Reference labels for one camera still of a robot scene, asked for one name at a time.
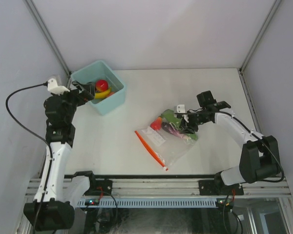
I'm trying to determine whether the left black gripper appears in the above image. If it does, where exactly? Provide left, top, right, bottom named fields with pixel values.
left=51, top=81, right=94, bottom=123

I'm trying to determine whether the yellow fake banana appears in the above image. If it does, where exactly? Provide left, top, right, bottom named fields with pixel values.
left=94, top=88, right=112, bottom=99

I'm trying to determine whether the red fake apple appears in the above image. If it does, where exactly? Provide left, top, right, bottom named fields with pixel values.
left=95, top=79, right=109, bottom=93

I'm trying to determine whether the teal plastic bin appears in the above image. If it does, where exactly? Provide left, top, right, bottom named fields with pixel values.
left=71, top=60, right=126, bottom=115

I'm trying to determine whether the clear zip top bag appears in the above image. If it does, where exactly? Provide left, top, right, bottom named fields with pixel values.
left=135, top=125, right=197, bottom=171

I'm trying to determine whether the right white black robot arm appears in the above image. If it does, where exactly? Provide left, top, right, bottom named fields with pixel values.
left=174, top=91, right=285, bottom=195

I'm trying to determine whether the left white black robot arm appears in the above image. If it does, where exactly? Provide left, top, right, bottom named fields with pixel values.
left=23, top=78, right=97, bottom=233

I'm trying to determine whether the green fake leaf vegetable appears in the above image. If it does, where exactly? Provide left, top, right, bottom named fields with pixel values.
left=160, top=109, right=198, bottom=141

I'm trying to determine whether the long purple fake eggplant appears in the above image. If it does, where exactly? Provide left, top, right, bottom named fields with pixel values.
left=161, top=122, right=191, bottom=140

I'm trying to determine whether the red yellow fake pear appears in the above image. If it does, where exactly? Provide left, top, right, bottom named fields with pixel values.
left=150, top=117, right=162, bottom=131

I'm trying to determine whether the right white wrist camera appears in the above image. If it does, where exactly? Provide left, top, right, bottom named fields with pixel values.
left=174, top=104, right=188, bottom=123

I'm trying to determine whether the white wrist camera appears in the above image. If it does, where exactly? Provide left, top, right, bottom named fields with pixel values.
left=47, top=75, right=70, bottom=95
left=174, top=104, right=188, bottom=123

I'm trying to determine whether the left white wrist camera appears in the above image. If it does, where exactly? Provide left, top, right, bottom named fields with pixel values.
left=47, top=75, right=70, bottom=95

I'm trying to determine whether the right black camera cable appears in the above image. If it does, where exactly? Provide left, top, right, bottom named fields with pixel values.
left=173, top=111, right=285, bottom=183

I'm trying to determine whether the black camera cable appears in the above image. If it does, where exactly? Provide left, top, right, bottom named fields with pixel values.
left=173, top=111, right=285, bottom=183
left=5, top=83, right=49, bottom=227

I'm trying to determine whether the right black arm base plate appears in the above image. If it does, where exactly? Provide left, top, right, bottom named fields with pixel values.
left=198, top=179, right=244, bottom=196

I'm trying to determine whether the left black camera cable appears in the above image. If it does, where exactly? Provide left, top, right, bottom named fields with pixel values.
left=5, top=83, right=49, bottom=227

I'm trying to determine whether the left aluminium frame post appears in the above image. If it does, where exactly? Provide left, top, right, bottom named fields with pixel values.
left=23, top=0, right=71, bottom=78

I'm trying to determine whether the aluminium frame post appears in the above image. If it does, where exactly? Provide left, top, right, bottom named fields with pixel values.
left=239, top=0, right=284, bottom=73
left=23, top=0, right=71, bottom=78

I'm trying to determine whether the aluminium mounting rail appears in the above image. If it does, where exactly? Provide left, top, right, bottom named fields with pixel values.
left=25, top=177, right=291, bottom=196

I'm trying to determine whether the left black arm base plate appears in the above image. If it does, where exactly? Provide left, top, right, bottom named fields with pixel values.
left=85, top=179, right=113, bottom=195

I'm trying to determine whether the blue slotted cable duct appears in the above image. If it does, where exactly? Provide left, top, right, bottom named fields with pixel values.
left=77, top=197, right=217, bottom=208

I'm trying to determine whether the right aluminium frame post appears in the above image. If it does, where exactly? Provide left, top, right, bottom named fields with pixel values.
left=239, top=0, right=284, bottom=73

